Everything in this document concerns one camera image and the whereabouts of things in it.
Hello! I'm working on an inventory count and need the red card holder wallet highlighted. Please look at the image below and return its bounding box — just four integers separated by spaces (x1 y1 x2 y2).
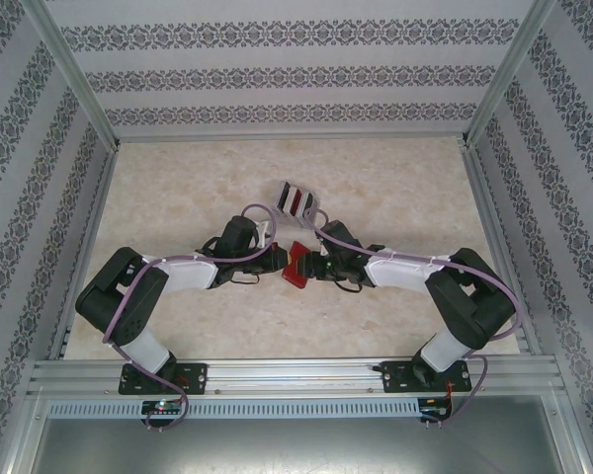
281 240 312 290

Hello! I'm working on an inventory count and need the grey card stand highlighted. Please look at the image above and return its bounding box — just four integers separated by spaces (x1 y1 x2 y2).
272 180 323 227

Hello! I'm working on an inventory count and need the grey metal panel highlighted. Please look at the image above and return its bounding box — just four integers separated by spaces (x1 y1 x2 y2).
9 416 585 474

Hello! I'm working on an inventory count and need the left controller board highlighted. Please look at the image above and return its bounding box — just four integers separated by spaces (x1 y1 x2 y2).
141 398 185 417

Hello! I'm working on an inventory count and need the controller board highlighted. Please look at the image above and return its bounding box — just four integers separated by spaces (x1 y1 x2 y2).
141 398 185 417
418 394 455 420

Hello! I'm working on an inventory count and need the right controller board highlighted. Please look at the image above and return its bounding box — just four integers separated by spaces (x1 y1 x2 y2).
418 394 455 420

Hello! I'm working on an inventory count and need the aluminium mounting rail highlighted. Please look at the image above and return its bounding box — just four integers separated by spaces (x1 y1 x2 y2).
27 357 562 397

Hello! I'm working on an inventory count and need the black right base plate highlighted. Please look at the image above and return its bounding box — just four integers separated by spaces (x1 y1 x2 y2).
381 359 473 395

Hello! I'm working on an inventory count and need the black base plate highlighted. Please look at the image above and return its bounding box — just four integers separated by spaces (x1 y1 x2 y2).
381 359 473 395
120 362 211 397

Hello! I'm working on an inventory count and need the slotted grey cable duct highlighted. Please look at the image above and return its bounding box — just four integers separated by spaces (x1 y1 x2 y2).
45 397 422 420

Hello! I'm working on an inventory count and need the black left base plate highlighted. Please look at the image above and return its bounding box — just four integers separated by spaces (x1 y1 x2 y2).
120 362 211 397

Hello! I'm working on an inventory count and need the aluminium side rail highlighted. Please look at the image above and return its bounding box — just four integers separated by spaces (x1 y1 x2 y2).
47 146 119 362
461 145 541 356

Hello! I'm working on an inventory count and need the aluminium frame post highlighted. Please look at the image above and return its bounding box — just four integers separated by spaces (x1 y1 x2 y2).
460 0 558 148

